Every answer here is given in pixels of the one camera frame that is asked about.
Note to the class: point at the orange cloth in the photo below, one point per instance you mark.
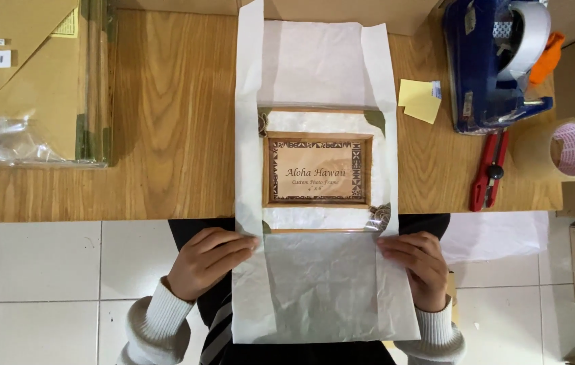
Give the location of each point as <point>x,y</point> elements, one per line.
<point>547,57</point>

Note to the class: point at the white tape roll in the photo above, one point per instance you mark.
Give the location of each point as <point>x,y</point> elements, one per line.
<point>525,38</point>

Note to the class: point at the white tissue wrapping paper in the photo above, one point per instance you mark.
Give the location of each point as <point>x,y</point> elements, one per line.
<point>318,203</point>

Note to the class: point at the white paper sheet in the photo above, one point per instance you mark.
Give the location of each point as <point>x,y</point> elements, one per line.
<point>495,235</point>

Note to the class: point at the brown cardboard box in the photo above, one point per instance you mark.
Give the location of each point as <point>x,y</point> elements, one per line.
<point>24,76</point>

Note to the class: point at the person's left hand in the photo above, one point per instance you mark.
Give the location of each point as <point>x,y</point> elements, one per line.
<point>201,266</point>

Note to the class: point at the red utility knife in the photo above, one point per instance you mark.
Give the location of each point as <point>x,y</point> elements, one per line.
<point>490,170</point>

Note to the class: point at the clear packing tape roll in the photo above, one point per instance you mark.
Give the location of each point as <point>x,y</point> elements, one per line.
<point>556,149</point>

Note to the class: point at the wooden shell photo frame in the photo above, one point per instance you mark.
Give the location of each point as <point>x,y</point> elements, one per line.
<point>318,170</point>

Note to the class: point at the person's right hand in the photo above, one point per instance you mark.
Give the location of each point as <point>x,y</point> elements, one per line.
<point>422,268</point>

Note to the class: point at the blue tape dispenser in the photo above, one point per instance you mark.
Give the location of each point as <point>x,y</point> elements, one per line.
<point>490,76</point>

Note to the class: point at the yellow sticky notes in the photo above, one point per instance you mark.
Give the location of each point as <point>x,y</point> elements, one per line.
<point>419,100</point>

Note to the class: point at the clear plastic bag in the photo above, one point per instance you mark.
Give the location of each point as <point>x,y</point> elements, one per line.
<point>9,142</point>

